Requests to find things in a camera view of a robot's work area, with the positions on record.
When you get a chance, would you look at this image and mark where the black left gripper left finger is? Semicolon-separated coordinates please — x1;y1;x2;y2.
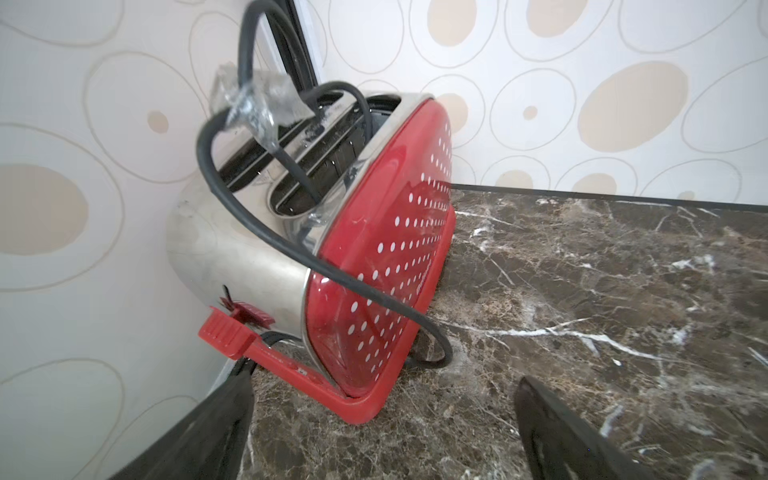
113;359;256;479

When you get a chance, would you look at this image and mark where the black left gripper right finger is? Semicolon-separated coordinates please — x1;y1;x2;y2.
513;376;654;479

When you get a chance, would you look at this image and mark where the red polka-dot toaster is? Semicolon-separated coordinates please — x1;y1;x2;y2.
166;92;456;424

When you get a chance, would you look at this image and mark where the clear plastic wrap on cord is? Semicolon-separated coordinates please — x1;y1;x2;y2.
209;63;315;153

